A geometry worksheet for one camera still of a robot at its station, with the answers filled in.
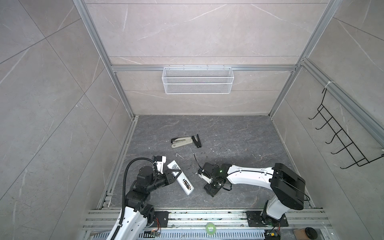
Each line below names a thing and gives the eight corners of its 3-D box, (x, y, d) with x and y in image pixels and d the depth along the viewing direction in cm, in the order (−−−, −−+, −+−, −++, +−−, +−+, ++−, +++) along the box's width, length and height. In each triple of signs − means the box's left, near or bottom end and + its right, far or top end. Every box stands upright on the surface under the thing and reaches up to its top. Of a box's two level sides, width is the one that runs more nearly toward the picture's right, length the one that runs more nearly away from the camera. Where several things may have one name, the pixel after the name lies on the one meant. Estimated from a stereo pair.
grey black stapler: (172, 148, 101) (171, 147, 100) (169, 140, 106) (169, 139, 104) (193, 142, 105) (193, 141, 103) (190, 135, 109) (190, 133, 107)
